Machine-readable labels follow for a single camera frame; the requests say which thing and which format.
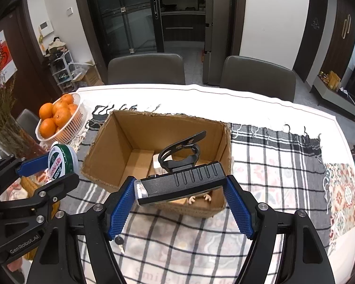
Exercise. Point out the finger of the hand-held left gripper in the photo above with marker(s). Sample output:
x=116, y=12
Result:
x=59, y=188
x=34, y=164

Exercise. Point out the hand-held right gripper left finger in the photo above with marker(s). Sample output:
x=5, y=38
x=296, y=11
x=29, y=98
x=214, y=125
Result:
x=121, y=210

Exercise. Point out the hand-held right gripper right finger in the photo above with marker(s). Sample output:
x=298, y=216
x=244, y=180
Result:
x=239, y=210

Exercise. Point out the round ointment tin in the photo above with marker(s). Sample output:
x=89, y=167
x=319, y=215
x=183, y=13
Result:
x=60, y=159

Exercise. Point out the white charger cube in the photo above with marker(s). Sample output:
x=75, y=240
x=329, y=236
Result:
x=156, y=161

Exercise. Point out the black bike light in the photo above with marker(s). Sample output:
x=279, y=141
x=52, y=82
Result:
x=180, y=183

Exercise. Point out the brown cardboard box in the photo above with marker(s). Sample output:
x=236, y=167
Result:
x=118, y=142

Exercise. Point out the woven wicker tissue box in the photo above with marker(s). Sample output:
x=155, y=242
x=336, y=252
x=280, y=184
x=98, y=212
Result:
x=55, y=206

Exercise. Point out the floral cloth cover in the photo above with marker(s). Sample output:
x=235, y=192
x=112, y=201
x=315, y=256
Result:
x=16, y=190

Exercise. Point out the grey dining chair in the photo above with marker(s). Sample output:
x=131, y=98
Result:
x=145, y=69
x=257, y=77
x=28, y=118

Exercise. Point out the checked tablecloth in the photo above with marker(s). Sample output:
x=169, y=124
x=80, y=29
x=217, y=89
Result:
x=269, y=165

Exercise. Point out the pile of oranges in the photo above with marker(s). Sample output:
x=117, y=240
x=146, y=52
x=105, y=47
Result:
x=60, y=115

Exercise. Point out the white plastic fruit basket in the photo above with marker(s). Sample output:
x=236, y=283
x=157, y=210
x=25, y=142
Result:
x=74, y=124

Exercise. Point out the dried purple flowers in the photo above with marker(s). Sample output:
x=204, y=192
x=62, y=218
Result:
x=3, y=115

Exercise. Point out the white shoe rack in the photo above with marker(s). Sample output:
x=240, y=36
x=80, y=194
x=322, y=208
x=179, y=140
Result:
x=60, y=71

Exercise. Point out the patterned floral table mat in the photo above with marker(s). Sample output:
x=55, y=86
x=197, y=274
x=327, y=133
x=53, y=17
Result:
x=343, y=207

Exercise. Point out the open cardboard carton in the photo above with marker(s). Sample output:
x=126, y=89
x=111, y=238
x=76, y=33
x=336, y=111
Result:
x=90, y=77

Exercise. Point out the beige bag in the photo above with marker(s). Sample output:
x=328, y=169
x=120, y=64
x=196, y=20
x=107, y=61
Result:
x=55, y=46

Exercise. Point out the grey television console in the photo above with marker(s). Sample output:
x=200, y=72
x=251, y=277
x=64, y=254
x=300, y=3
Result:
x=334, y=99

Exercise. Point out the yellow gift boxes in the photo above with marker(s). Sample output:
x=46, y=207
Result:
x=331, y=80

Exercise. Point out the dark glass door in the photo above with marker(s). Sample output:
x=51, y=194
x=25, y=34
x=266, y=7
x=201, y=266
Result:
x=124, y=20

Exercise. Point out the grey refrigerator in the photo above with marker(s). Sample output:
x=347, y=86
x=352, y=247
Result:
x=217, y=35

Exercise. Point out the dark wooden door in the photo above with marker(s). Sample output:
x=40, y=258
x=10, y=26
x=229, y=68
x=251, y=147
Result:
x=310, y=35

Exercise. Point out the red wall poster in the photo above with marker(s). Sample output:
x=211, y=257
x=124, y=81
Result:
x=3, y=56

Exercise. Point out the white wall intercom panel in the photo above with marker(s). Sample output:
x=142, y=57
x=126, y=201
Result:
x=45, y=28

